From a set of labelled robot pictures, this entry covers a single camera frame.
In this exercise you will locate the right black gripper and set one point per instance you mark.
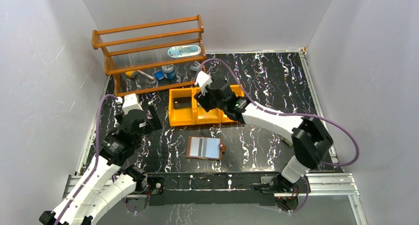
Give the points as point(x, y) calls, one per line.
point(203, 99)

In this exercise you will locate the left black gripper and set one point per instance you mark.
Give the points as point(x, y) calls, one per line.
point(147, 119)

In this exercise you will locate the yellow three-compartment bin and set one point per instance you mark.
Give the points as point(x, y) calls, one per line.
point(195, 115)

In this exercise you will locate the brown leather card holder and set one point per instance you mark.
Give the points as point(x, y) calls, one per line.
point(205, 148)

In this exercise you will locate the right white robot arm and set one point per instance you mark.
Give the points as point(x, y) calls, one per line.
point(306, 134)

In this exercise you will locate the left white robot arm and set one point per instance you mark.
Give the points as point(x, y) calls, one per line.
point(105, 183)

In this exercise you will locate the black card in bin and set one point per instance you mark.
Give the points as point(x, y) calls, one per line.
point(182, 102)

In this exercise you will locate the small blue box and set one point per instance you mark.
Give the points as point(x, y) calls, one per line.
point(159, 75)

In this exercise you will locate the white marker pen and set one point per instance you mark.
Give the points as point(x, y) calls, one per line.
point(146, 75)

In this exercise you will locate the blue lidded jar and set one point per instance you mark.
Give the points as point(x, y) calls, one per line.
point(169, 71)

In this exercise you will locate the yellow sponge block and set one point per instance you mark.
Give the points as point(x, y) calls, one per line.
point(131, 74)

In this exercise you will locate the oval blue packaged item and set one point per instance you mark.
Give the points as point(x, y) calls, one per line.
point(182, 51)

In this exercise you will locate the wooden shelf rack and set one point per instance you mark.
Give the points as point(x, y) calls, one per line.
point(144, 47)

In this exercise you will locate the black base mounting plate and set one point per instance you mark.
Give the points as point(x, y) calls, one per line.
point(262, 188)

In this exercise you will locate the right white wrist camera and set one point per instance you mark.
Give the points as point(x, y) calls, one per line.
point(202, 81)

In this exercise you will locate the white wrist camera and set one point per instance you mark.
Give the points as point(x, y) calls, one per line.
point(202, 81)
point(129, 102)

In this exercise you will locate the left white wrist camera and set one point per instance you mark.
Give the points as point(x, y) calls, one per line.
point(129, 102)

